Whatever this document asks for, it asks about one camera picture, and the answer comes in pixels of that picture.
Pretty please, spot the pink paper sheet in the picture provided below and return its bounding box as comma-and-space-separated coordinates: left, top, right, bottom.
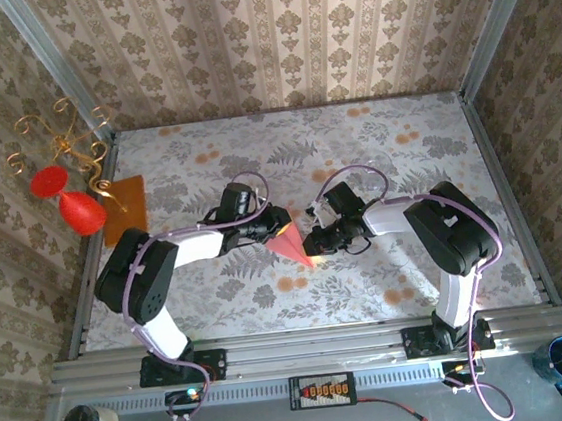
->
262, 218, 319, 274

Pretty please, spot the orange square sheet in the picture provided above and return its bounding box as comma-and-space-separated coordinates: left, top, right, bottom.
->
96, 174, 152, 249

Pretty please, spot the clear glass cup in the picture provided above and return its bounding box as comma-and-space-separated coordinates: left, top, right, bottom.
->
360, 151, 401, 196

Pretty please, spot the floral table cloth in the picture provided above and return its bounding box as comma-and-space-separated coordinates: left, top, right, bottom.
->
62, 84, 543, 354

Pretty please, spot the black connector board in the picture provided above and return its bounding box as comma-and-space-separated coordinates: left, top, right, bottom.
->
286, 370, 359, 414

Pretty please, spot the red goblet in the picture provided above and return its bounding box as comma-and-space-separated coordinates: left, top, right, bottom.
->
27, 160, 109, 242

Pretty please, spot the right small circuit board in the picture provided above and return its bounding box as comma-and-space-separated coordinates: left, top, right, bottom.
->
441, 357, 487, 395

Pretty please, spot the small circuit board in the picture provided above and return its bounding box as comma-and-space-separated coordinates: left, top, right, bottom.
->
441, 357, 487, 395
163, 386, 209, 421

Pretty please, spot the left small circuit board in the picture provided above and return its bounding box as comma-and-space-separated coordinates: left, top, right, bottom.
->
163, 386, 209, 421

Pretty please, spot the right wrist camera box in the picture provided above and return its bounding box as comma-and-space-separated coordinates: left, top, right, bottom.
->
303, 179, 367, 224

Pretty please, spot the aluminium mounting rail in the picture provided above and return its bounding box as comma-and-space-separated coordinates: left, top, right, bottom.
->
47, 302, 562, 399

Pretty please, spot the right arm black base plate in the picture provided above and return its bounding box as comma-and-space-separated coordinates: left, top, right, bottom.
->
400, 317, 497, 360

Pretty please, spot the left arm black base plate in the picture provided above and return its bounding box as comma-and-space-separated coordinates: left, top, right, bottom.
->
136, 347, 230, 390

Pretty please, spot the slotted cable duct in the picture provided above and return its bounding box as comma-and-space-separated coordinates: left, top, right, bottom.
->
92, 361, 449, 418

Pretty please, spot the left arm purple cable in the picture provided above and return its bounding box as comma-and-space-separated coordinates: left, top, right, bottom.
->
107, 170, 293, 421

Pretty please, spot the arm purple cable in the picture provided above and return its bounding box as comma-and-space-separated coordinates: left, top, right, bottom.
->
311, 150, 523, 421
107, 170, 293, 421

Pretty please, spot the aluminium table side rail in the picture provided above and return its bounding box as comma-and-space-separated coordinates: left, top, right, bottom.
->
44, 131, 141, 360
457, 85, 562, 314

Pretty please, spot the red wire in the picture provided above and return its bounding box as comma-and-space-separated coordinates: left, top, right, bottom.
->
355, 389, 430, 421

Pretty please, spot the gold wire candelabra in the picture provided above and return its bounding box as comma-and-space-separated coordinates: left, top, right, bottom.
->
0, 90, 129, 226

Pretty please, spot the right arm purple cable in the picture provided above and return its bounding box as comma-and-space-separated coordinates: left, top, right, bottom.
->
311, 150, 523, 421

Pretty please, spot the aluminium frame post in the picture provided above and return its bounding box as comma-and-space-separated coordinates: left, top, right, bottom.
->
449, 0, 559, 102
0, 0, 116, 149

